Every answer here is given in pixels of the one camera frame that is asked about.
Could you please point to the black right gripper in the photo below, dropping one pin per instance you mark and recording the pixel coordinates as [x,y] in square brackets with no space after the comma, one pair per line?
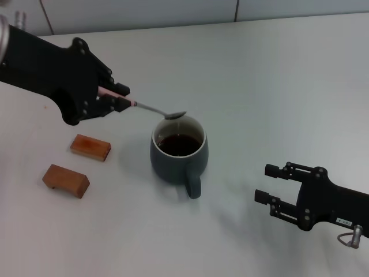
[323,202]

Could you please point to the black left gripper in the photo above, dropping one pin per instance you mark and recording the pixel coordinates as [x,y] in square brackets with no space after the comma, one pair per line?
[57,72]

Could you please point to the grey ceramic cup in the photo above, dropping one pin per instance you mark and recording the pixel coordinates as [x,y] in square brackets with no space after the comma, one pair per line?
[170,170]

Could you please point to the stained wooden block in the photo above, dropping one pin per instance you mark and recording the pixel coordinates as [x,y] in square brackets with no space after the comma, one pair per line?
[92,147]

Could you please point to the dark coffee liquid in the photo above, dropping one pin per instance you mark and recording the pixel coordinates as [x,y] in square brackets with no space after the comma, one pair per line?
[180,144]

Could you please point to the plain wooden block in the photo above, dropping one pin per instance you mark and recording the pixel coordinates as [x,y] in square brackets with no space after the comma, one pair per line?
[66,180]

